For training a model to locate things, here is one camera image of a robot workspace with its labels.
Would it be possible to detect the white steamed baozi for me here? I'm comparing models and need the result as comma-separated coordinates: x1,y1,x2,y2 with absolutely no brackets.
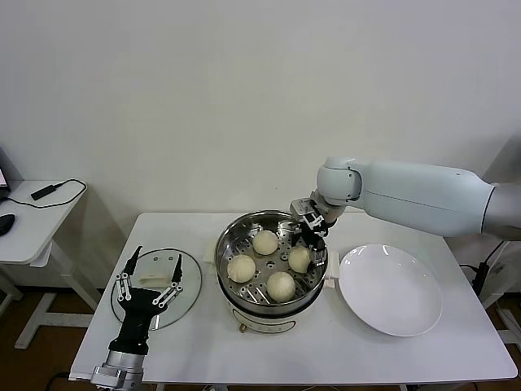
287,246,313,274
252,230,279,257
226,255,257,284
266,271,297,303

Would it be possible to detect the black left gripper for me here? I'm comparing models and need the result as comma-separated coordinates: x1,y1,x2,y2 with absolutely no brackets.
107,245,184,355

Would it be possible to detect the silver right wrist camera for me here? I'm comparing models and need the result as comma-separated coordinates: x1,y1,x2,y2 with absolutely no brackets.
290,197,325,229

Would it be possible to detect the white electric cooker base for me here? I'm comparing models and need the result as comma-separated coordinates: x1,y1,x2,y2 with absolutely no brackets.
202,244,340,336

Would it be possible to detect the round glass pot lid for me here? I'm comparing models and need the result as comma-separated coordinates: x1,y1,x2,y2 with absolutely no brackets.
110,248,204,332

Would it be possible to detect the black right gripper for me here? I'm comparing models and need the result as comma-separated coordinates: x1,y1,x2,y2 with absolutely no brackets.
290,222,329,273

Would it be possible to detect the white round plate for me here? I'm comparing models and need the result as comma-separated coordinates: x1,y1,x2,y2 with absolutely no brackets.
338,243,444,337

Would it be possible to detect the thin black adapter cable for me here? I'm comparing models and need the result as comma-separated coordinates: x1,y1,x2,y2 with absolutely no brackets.
7,178,89,209

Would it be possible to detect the black cable with adapter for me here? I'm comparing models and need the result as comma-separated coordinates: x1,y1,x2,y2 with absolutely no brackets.
459,238,512,301

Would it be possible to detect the perforated steel steamer basket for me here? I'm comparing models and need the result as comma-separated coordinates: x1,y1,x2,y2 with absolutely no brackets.
214,209,329,311

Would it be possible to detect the black open laptop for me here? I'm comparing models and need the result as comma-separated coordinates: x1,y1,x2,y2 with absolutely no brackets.
0,147,12,204

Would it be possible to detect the white side desk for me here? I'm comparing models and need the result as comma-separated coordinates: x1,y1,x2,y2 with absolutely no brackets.
479,238,521,356
0,180,103,351

